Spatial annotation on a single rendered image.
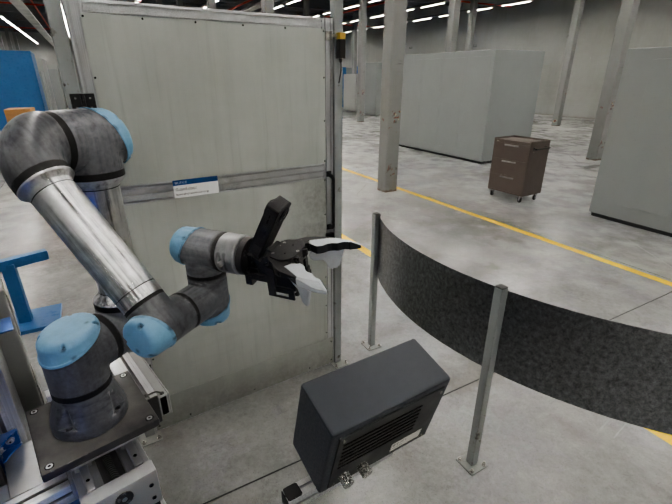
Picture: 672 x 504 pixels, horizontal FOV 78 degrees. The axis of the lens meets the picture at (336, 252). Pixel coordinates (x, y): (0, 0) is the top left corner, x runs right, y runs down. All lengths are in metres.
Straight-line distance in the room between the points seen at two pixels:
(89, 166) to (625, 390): 1.81
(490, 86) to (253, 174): 7.92
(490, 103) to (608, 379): 8.18
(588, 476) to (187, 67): 2.57
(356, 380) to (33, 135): 0.69
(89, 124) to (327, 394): 0.66
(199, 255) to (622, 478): 2.26
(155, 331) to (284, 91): 1.56
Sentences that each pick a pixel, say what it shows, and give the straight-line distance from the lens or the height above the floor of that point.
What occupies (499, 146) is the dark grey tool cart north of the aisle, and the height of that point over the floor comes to 0.77.
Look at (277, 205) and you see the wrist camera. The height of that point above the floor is 1.55.
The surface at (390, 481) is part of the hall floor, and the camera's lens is 2.24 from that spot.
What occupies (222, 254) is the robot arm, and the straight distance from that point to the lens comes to 0.77.
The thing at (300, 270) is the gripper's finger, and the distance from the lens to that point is 0.67.
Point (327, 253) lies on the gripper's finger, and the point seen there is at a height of 1.44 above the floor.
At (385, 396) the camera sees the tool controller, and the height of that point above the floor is 1.23.
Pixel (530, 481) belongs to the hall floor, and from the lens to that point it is 2.40.
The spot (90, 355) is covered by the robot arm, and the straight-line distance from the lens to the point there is 1.00.
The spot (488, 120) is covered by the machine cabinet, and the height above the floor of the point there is 0.91.
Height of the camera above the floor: 1.74
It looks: 23 degrees down
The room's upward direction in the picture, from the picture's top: straight up
